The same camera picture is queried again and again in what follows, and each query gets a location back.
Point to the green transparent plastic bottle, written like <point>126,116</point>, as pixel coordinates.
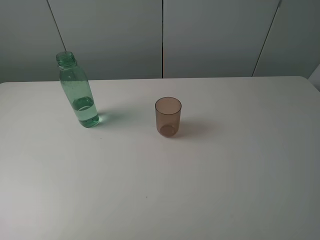
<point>77,89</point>

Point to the pink translucent plastic cup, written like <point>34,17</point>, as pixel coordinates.
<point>168,115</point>

